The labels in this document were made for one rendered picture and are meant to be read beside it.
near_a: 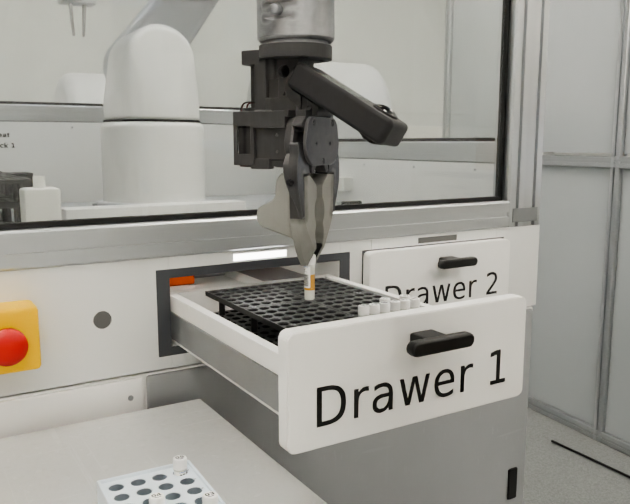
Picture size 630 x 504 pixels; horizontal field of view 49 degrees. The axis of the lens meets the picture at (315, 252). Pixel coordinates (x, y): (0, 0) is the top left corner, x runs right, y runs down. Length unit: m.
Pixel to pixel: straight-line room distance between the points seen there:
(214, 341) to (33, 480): 0.23
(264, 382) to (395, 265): 0.43
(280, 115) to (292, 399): 0.26
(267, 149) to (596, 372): 2.26
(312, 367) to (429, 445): 0.63
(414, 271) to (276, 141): 0.47
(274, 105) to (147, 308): 0.34
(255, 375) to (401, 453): 0.53
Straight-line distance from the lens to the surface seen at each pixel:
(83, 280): 0.87
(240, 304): 0.83
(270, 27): 0.68
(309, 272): 0.70
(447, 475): 1.27
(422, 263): 1.09
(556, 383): 2.97
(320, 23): 0.68
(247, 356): 0.72
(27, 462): 0.81
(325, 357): 0.62
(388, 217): 1.06
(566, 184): 2.83
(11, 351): 0.80
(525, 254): 1.27
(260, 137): 0.68
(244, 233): 0.94
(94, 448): 0.82
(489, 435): 1.31
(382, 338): 0.65
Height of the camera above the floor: 1.09
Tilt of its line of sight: 9 degrees down
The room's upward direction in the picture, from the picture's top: straight up
